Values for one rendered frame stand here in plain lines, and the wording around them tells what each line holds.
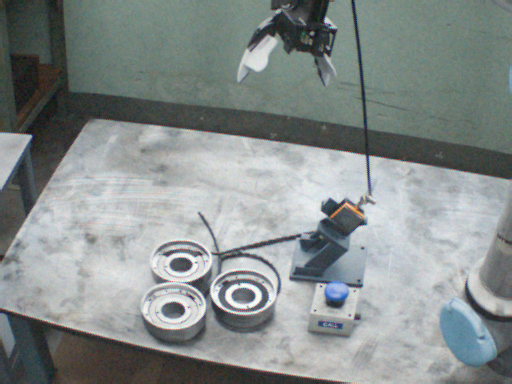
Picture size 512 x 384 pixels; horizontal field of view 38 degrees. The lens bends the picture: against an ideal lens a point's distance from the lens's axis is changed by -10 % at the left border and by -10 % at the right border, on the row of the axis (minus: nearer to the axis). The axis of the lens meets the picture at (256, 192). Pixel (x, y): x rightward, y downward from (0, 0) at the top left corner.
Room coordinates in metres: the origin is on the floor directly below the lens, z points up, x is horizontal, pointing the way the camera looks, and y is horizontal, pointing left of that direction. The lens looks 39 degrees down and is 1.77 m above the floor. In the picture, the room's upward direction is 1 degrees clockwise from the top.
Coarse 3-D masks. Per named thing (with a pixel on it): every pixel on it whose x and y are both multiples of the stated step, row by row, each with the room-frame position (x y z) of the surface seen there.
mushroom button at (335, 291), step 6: (330, 282) 0.90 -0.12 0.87; (336, 282) 0.90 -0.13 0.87; (330, 288) 0.89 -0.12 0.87; (336, 288) 0.88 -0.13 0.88; (342, 288) 0.89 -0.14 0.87; (348, 288) 0.89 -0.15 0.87; (324, 294) 0.88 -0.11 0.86; (330, 294) 0.87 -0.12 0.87; (336, 294) 0.87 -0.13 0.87; (342, 294) 0.87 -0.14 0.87; (330, 300) 0.87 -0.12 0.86; (336, 300) 0.87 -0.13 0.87; (342, 300) 0.87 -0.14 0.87
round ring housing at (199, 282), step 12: (180, 240) 1.03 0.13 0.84; (192, 240) 1.03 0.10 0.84; (156, 252) 1.00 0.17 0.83; (204, 252) 1.01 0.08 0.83; (156, 264) 0.98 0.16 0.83; (168, 264) 0.98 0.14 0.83; (180, 264) 1.00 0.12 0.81; (192, 264) 0.98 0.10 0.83; (204, 264) 0.99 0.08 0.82; (156, 276) 0.94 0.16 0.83; (180, 276) 0.95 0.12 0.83; (204, 276) 0.95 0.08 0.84
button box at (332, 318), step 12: (324, 288) 0.91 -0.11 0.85; (324, 300) 0.89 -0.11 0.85; (348, 300) 0.89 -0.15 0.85; (312, 312) 0.86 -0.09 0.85; (324, 312) 0.86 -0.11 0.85; (336, 312) 0.86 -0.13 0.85; (348, 312) 0.86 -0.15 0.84; (312, 324) 0.86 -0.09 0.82; (324, 324) 0.85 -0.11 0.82; (336, 324) 0.85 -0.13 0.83; (348, 324) 0.85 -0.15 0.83; (348, 336) 0.85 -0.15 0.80
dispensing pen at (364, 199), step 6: (360, 198) 1.01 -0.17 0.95; (366, 198) 1.01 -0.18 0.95; (372, 198) 1.01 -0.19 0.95; (342, 204) 1.02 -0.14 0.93; (354, 204) 1.03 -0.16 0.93; (360, 204) 1.01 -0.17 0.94; (366, 204) 1.01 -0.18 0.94; (372, 204) 1.01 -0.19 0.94; (336, 210) 1.02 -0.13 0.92; (360, 210) 1.02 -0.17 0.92; (330, 216) 1.02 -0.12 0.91; (360, 216) 1.01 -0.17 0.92; (318, 240) 1.02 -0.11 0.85; (312, 246) 1.02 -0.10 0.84
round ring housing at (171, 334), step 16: (160, 288) 0.91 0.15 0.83; (176, 288) 0.92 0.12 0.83; (192, 288) 0.91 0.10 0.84; (144, 304) 0.88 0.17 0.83; (160, 304) 0.88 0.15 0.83; (176, 304) 0.89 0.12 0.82; (144, 320) 0.84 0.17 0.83; (176, 320) 0.85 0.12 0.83; (160, 336) 0.82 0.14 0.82; (176, 336) 0.82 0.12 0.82; (192, 336) 0.84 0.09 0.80
